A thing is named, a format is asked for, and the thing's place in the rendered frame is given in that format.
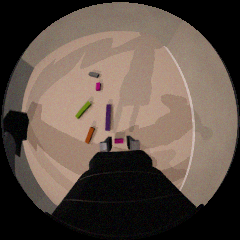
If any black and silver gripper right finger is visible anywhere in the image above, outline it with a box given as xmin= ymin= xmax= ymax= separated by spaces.
xmin=127 ymin=135 xmax=140 ymax=151

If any lime green rod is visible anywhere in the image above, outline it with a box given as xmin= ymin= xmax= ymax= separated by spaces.
xmin=75 ymin=101 xmax=92 ymax=119

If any orange rod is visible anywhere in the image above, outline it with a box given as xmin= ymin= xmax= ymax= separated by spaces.
xmin=85 ymin=127 xmax=95 ymax=144

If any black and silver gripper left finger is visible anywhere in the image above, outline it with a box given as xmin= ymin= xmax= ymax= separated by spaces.
xmin=99 ymin=136 xmax=112 ymax=152

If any purple rod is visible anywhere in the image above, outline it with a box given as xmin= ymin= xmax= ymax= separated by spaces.
xmin=105 ymin=104 xmax=111 ymax=131

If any small magenta block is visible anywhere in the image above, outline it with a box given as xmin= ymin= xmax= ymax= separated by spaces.
xmin=96 ymin=82 xmax=101 ymax=91
xmin=114 ymin=138 xmax=123 ymax=144

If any grey rod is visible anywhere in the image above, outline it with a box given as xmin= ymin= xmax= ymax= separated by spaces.
xmin=88 ymin=72 xmax=99 ymax=78

